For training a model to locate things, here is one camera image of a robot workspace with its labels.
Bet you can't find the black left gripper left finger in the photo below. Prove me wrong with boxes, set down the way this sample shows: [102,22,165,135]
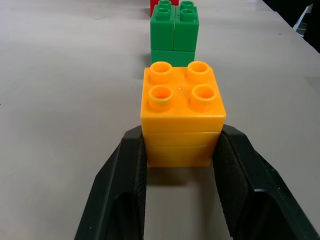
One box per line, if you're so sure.
[73,125,148,240]

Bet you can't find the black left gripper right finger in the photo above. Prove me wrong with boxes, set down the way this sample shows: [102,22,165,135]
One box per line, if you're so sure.
[211,123,320,240]

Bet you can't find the orange toy brick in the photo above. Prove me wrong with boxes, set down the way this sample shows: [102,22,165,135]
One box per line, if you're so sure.
[140,60,227,168]

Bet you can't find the green toy building block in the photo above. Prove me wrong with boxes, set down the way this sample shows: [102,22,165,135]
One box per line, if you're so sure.
[149,0,200,68]

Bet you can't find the white angled object beyond table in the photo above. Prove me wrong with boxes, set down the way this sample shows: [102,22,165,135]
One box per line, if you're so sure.
[292,3,314,33]

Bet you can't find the red toy brick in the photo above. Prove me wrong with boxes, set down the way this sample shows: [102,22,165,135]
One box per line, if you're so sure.
[149,0,180,18]

